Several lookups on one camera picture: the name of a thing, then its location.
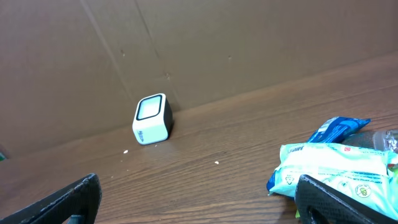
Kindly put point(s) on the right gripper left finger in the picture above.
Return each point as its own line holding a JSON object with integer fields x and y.
{"x": 76, "y": 203}

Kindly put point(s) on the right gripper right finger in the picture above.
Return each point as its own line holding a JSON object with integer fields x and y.
{"x": 319, "y": 203}

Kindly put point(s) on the mint green white packet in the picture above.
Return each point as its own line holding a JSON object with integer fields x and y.
{"x": 377, "y": 189}

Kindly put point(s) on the blue snack packet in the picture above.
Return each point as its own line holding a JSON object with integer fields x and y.
{"x": 335, "y": 130}

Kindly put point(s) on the green gummy candy bag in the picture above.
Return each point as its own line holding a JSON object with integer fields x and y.
{"x": 378, "y": 140}

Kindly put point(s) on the white barcode scanner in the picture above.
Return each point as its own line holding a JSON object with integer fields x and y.
{"x": 153, "y": 119}

